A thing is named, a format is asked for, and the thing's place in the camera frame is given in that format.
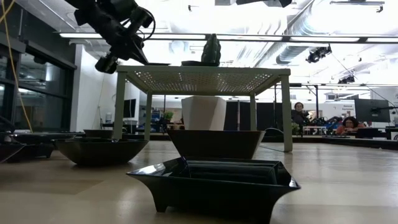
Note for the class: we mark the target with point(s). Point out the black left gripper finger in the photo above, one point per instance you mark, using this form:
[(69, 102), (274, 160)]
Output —
[(135, 51)]

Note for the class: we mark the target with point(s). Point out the long ceiling light strip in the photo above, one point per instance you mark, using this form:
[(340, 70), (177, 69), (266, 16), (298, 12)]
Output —
[(168, 36)]

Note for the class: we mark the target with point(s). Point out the black pot stack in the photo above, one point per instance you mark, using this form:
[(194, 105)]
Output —
[(40, 137)]

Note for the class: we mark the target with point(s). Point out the water cooler bottle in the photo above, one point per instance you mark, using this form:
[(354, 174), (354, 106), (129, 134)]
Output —
[(108, 118)]

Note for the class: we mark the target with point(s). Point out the green cactus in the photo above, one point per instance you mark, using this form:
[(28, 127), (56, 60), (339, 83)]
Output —
[(211, 48)]

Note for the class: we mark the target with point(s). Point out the person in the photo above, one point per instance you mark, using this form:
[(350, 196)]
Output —
[(299, 112), (349, 126)]

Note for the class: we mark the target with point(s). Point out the black pointed oval plate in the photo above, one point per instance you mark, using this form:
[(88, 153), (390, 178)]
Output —
[(99, 152)]

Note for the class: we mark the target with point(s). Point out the white hexagonal plant pot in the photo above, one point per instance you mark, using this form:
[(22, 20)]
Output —
[(203, 113)]

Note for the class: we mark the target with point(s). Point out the silver ventilation duct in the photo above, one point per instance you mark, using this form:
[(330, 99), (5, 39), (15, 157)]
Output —
[(292, 53)]

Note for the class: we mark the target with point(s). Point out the black ceiling camera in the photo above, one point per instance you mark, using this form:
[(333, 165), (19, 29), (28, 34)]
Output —
[(317, 54)]

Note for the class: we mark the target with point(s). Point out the green perforated metal stand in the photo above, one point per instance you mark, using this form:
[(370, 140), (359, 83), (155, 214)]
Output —
[(174, 70)]

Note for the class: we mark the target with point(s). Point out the black wavy square plate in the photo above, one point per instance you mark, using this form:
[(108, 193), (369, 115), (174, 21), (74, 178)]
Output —
[(199, 63), (98, 133), (216, 144)]

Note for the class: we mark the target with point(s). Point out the black partition panel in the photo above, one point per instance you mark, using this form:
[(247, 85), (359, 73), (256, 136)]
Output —
[(239, 115)]

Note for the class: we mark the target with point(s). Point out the black window frame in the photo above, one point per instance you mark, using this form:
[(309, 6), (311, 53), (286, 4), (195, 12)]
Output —
[(69, 99)]

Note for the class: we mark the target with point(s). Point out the black computer monitor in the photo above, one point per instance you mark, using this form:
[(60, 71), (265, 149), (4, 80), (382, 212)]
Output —
[(371, 110), (130, 108)]

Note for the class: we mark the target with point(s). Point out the green potted plant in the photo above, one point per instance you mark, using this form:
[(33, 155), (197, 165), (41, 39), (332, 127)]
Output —
[(168, 115)]

